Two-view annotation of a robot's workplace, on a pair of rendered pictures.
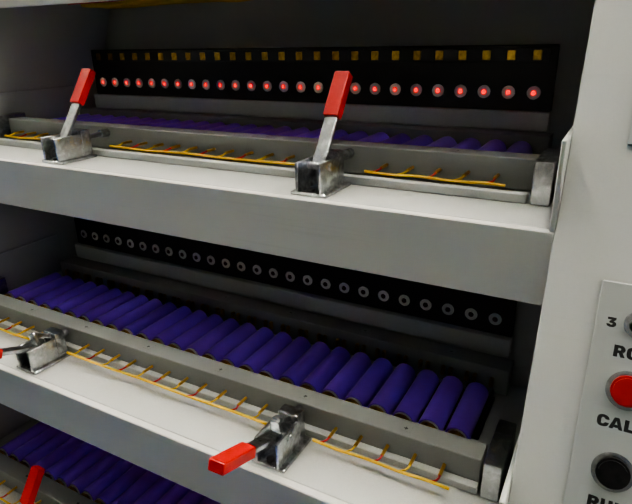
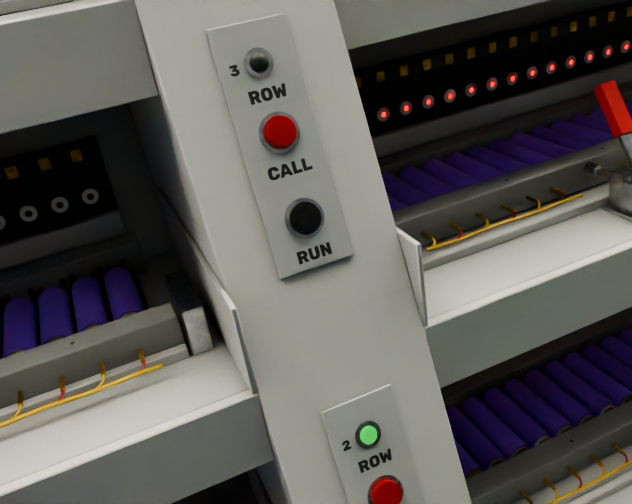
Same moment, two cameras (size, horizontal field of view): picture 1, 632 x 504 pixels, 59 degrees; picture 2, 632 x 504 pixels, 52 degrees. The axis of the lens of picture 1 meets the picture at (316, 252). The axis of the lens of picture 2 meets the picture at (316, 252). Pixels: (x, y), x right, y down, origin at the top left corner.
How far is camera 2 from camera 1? 11 cm
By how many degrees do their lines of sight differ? 43
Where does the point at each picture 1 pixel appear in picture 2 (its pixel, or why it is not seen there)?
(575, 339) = (211, 106)
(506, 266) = (98, 62)
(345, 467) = (24, 438)
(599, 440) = (280, 195)
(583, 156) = not seen: outside the picture
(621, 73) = not seen: outside the picture
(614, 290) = (221, 36)
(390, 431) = (56, 357)
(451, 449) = (139, 327)
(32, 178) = not seen: outside the picture
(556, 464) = (256, 245)
